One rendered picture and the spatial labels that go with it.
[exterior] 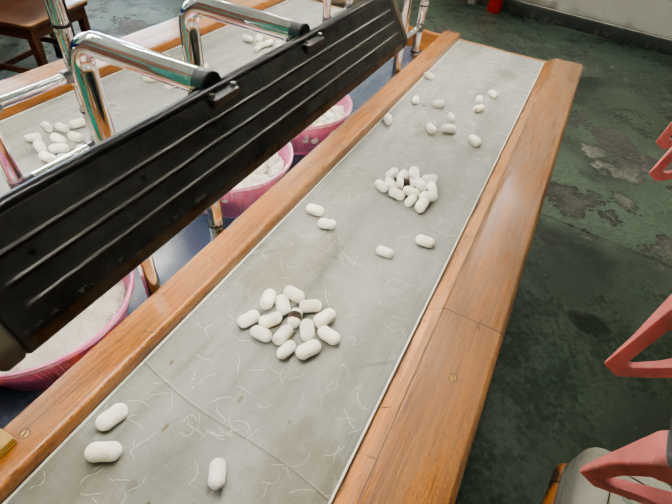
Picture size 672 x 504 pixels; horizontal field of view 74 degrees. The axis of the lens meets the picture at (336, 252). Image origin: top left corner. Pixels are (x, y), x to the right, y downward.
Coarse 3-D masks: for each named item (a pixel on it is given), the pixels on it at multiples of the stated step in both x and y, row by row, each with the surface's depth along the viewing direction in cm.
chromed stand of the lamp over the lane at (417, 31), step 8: (408, 0) 115; (424, 0) 127; (408, 8) 117; (424, 8) 129; (408, 16) 118; (424, 16) 130; (408, 24) 120; (416, 24) 133; (408, 32) 127; (416, 32) 130; (416, 40) 135; (416, 48) 137; (400, 56) 125; (416, 56) 139; (400, 64) 127; (392, 72) 129
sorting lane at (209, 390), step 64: (448, 64) 141; (512, 64) 145; (384, 128) 108; (512, 128) 114; (320, 192) 88; (384, 192) 90; (448, 192) 92; (256, 256) 74; (320, 256) 76; (448, 256) 78; (192, 320) 64; (384, 320) 67; (128, 384) 56; (192, 384) 57; (256, 384) 58; (320, 384) 59; (384, 384) 60; (64, 448) 50; (128, 448) 51; (192, 448) 52; (256, 448) 52; (320, 448) 53
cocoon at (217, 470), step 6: (216, 462) 49; (222, 462) 49; (210, 468) 49; (216, 468) 49; (222, 468) 49; (210, 474) 48; (216, 474) 48; (222, 474) 48; (210, 480) 48; (216, 480) 48; (222, 480) 48; (210, 486) 48; (216, 486) 48; (222, 486) 48
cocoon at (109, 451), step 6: (90, 444) 49; (96, 444) 49; (102, 444) 49; (108, 444) 49; (114, 444) 49; (120, 444) 50; (90, 450) 49; (96, 450) 49; (102, 450) 49; (108, 450) 49; (114, 450) 49; (120, 450) 50; (90, 456) 48; (96, 456) 48; (102, 456) 49; (108, 456) 49; (114, 456) 49
